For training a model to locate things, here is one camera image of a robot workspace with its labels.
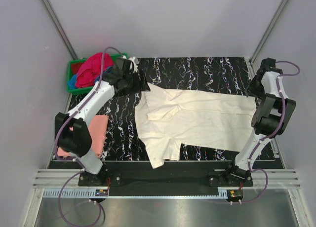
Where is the cream white t shirt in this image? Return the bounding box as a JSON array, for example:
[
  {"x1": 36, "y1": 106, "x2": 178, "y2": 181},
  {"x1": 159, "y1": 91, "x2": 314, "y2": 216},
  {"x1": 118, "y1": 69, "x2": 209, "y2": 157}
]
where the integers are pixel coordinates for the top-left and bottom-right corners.
[{"x1": 135, "y1": 84, "x2": 256, "y2": 169}]

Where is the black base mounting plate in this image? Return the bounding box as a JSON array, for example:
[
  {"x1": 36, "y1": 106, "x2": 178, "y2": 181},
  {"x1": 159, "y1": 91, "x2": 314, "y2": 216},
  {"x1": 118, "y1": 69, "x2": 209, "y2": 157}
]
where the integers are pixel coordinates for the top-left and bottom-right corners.
[{"x1": 79, "y1": 161, "x2": 253, "y2": 197}]

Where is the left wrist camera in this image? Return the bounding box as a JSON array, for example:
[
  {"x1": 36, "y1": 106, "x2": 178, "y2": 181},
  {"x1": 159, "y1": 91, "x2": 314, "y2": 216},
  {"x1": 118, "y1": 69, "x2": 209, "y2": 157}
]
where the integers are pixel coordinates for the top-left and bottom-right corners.
[{"x1": 114, "y1": 56, "x2": 138, "y2": 74}]

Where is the folded pink t shirt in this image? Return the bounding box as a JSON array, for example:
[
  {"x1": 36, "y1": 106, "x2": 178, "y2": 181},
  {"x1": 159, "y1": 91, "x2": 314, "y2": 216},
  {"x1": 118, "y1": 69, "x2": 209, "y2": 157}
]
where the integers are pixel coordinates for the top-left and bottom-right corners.
[{"x1": 54, "y1": 113, "x2": 109, "y2": 158}]

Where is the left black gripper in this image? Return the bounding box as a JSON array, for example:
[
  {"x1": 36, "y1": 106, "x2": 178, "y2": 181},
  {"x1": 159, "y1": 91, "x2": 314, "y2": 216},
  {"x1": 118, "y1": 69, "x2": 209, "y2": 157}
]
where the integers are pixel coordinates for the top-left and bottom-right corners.
[{"x1": 123, "y1": 70, "x2": 150, "y2": 95}]

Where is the dark red t shirt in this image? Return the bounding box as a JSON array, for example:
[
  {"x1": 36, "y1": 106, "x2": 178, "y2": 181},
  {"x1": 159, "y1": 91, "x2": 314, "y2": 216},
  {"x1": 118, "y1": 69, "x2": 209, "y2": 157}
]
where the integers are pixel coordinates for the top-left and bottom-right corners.
[{"x1": 70, "y1": 62, "x2": 84, "y2": 75}]

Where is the green plastic bin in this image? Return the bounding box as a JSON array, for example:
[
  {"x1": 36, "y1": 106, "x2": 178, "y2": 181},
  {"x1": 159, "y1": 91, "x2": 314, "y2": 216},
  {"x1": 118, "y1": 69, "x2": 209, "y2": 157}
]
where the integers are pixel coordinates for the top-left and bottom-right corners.
[{"x1": 67, "y1": 52, "x2": 127, "y2": 95}]

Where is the blue t shirt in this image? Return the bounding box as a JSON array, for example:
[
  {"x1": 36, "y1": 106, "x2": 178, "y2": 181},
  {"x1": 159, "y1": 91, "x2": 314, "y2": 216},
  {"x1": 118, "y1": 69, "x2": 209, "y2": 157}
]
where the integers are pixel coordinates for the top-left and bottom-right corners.
[{"x1": 67, "y1": 67, "x2": 113, "y2": 90}]

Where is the magenta pink t shirt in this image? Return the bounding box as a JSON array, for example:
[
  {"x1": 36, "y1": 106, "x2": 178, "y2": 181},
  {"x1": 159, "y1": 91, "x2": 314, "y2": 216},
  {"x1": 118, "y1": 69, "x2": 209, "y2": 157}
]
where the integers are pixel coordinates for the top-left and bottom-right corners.
[{"x1": 75, "y1": 52, "x2": 114, "y2": 88}]

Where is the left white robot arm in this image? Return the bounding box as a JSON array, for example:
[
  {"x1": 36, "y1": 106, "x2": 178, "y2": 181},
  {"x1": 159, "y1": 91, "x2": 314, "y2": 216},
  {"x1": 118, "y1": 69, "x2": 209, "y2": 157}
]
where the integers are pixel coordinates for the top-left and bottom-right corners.
[{"x1": 54, "y1": 69, "x2": 150, "y2": 186}]

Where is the grey slotted cable duct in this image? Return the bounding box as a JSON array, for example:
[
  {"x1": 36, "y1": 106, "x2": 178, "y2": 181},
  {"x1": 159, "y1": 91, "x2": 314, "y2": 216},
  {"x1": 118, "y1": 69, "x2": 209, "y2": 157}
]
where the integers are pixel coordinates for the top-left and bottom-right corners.
[{"x1": 43, "y1": 188, "x2": 228, "y2": 199}]

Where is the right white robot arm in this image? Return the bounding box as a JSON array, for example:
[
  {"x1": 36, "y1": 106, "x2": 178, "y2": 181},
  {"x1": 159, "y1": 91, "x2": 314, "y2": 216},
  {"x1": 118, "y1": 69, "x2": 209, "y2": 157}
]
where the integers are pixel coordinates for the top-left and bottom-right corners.
[{"x1": 224, "y1": 58, "x2": 297, "y2": 186}]

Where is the right aluminium frame post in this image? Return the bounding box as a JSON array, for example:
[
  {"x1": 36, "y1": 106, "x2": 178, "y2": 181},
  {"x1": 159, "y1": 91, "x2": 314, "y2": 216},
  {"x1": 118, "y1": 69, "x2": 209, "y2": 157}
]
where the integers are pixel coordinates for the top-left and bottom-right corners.
[{"x1": 249, "y1": 0, "x2": 290, "y2": 63}]

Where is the aluminium frame post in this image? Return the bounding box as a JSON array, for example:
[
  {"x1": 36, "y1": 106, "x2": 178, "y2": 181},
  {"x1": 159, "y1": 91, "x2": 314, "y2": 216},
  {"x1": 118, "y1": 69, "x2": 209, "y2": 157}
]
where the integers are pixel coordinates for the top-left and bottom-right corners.
[
  {"x1": 40, "y1": 0, "x2": 79, "y2": 60},
  {"x1": 249, "y1": 0, "x2": 290, "y2": 63}
]

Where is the left aluminium frame post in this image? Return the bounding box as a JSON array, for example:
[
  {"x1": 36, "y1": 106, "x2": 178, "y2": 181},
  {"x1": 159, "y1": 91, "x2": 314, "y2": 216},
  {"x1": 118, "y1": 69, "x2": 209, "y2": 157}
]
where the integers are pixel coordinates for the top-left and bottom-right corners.
[{"x1": 40, "y1": 0, "x2": 79, "y2": 60}]

